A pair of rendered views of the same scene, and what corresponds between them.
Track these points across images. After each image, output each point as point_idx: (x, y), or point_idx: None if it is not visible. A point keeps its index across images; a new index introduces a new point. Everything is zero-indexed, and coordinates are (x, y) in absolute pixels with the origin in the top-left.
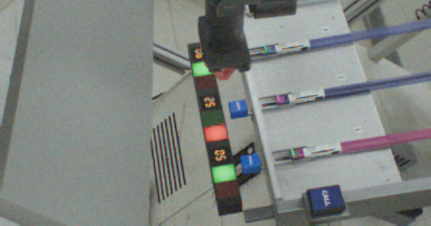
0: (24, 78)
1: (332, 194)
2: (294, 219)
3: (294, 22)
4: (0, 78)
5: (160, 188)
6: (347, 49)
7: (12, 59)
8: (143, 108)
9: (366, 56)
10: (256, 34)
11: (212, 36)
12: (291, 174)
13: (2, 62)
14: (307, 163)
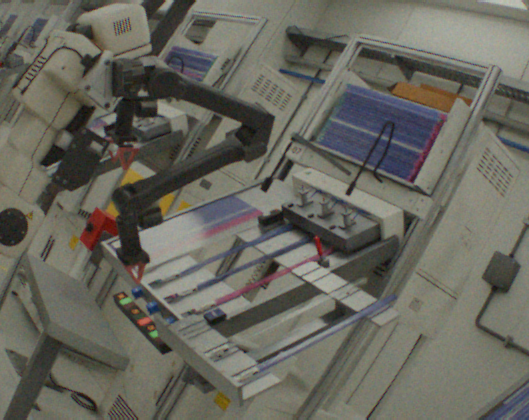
0: (41, 292)
1: (217, 311)
2: None
3: (167, 269)
4: (13, 394)
5: None
6: (201, 270)
7: (15, 387)
8: (101, 317)
9: None
10: (148, 279)
11: (125, 245)
12: None
13: (11, 388)
14: (200, 314)
